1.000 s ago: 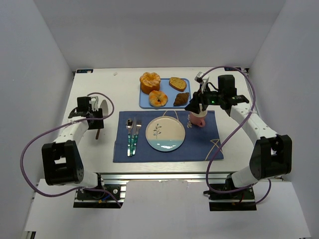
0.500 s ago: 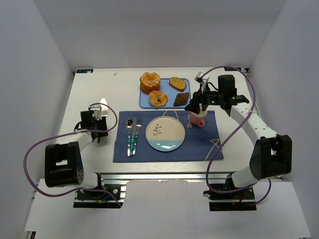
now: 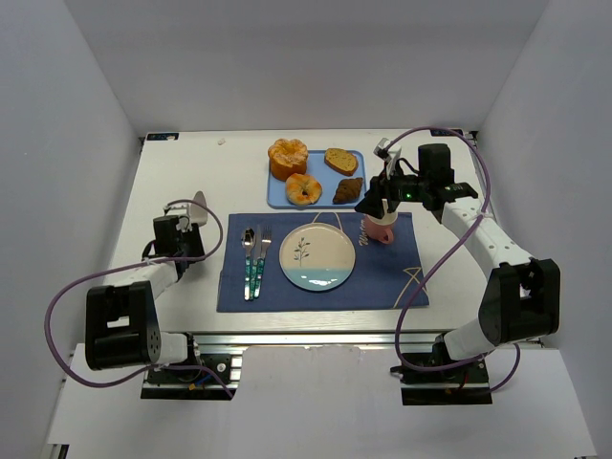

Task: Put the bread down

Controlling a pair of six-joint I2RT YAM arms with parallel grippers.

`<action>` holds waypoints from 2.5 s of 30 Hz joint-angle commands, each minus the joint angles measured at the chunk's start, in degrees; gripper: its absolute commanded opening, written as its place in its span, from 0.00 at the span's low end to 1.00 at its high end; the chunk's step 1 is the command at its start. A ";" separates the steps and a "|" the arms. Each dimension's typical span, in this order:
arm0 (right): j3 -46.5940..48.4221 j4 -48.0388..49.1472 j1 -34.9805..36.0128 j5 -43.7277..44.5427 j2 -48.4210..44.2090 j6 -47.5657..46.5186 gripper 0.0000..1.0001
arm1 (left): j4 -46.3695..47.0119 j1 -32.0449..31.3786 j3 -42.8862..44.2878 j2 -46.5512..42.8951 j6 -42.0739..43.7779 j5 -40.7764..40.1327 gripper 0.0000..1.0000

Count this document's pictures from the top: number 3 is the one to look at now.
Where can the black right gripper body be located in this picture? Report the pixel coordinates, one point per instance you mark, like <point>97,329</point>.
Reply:
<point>386,189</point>

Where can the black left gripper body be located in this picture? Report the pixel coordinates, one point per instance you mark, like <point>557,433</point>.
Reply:
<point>192,239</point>

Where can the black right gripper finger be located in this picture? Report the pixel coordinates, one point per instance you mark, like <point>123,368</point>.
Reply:
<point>390,197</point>
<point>372,202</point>

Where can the pink mug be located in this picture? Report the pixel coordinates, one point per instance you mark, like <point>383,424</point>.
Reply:
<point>380,229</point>

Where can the spatula with wooden handle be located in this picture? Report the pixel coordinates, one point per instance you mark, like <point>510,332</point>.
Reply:
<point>198,211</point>

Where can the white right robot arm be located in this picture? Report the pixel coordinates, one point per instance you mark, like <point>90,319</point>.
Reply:
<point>521,298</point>

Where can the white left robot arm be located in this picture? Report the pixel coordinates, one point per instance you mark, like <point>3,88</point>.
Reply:
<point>122,327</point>

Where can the sliced loaf bread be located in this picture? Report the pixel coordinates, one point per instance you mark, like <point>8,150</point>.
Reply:
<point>341,160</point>

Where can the tall orange round bread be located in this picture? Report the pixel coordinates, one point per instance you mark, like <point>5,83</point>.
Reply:
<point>287,157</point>

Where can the chocolate croissant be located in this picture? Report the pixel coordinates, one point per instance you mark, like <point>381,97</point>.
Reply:
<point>348,191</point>

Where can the light blue tray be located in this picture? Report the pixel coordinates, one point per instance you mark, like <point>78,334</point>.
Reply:
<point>325,175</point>

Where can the blue fabric placemat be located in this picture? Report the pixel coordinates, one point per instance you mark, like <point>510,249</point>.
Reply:
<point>383,278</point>

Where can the white and blue plate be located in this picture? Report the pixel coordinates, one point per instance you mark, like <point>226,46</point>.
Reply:
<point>317,257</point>

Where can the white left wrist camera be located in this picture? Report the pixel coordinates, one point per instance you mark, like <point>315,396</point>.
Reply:
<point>182,212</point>

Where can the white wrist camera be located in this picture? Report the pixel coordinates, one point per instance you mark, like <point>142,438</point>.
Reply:
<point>389,153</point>
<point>182,212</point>

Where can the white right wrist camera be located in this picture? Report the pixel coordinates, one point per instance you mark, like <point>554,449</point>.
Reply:
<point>389,153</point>

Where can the spoon with teal handle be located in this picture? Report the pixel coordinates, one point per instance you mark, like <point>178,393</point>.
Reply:
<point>248,240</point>

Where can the orange ring bun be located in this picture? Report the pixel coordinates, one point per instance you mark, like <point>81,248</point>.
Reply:
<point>302,189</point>

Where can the knife with teal handle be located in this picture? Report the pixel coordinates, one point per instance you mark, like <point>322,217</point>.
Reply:
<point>254,259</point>

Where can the fork with teal handle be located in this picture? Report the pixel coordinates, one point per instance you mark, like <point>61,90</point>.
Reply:
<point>266,240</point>

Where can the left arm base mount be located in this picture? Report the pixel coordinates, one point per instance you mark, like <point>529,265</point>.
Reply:
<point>210,373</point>

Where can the aluminium frame rail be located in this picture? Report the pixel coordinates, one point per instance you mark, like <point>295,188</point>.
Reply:
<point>307,339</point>

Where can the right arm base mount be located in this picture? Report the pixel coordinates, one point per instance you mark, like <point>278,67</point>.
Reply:
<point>428,377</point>

